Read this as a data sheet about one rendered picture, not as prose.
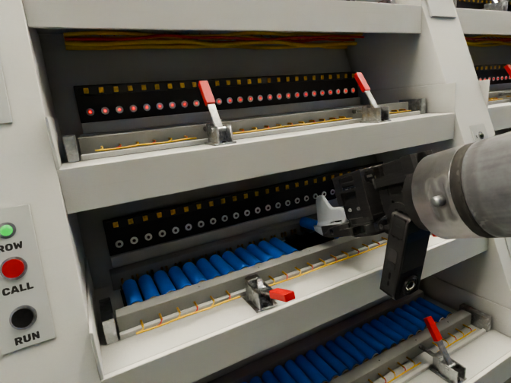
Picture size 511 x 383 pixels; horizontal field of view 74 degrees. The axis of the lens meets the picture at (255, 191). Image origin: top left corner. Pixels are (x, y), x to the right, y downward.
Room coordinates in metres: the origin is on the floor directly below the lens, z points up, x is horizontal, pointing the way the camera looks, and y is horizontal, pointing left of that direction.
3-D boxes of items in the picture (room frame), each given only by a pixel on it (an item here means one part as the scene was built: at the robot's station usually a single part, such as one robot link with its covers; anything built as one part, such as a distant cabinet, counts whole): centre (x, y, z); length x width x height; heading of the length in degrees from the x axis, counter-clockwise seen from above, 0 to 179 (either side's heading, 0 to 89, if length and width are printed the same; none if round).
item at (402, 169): (0.42, -0.16, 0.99); 0.12 x 0.08 x 0.09; 27
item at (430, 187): (0.34, -0.19, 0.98); 0.10 x 0.05 x 0.09; 117
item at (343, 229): (0.46, -0.11, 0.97); 0.09 x 0.05 x 0.02; 31
